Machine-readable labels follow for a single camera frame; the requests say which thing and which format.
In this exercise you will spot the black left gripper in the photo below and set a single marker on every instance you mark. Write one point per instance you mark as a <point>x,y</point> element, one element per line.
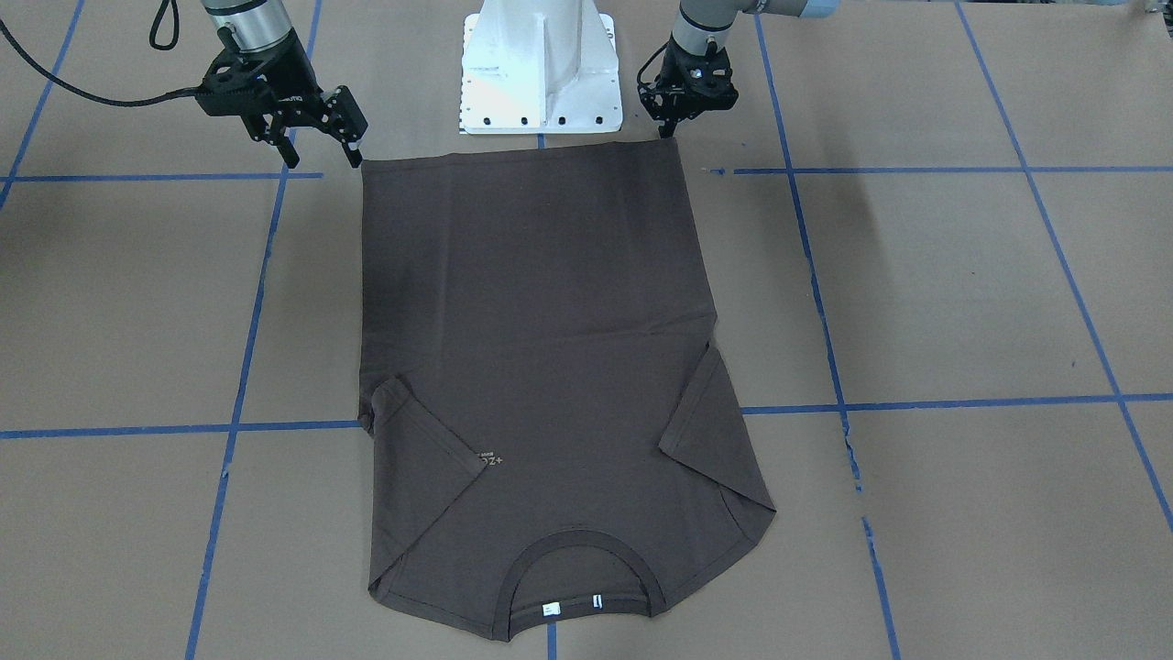
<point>668,117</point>

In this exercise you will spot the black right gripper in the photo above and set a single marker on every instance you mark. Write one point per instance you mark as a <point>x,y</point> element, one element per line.
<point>286,68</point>

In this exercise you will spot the dark brown t-shirt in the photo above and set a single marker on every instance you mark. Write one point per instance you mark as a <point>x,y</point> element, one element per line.
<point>554,429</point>

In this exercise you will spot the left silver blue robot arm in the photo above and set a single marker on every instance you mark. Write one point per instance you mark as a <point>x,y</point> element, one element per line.
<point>701,22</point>

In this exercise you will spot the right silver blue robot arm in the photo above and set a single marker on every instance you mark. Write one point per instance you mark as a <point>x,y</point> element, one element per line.
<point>255,24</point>

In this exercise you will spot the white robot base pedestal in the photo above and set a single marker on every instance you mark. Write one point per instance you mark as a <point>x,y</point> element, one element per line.
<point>540,67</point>

